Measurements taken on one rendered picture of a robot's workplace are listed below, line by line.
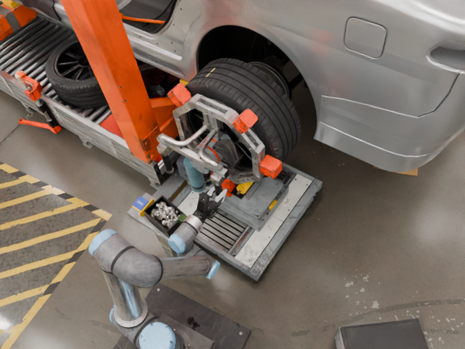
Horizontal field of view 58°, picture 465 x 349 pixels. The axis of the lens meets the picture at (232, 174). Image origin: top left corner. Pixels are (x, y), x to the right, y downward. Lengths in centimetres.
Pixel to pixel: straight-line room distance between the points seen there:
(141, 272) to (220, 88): 94
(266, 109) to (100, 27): 82
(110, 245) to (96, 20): 97
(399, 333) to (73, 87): 265
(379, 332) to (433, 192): 123
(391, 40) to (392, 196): 156
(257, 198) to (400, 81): 127
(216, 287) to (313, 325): 63
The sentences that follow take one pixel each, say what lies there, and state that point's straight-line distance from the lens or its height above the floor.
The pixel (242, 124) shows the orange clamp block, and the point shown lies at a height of 113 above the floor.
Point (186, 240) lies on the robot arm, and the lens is 196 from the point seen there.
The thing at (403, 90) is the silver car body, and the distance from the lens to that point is 188.
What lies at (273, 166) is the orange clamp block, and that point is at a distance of 206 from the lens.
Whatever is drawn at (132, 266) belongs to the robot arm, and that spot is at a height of 122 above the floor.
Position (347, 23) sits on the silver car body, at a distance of 181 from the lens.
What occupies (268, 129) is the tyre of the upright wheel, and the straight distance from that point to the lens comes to 201.
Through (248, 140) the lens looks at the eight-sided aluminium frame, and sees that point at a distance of 200.
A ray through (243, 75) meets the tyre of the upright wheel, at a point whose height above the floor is 117.
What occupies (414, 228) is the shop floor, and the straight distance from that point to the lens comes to 302.
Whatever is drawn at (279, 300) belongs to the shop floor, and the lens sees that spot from 269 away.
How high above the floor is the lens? 255
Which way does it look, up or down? 54 degrees down
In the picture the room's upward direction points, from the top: 9 degrees counter-clockwise
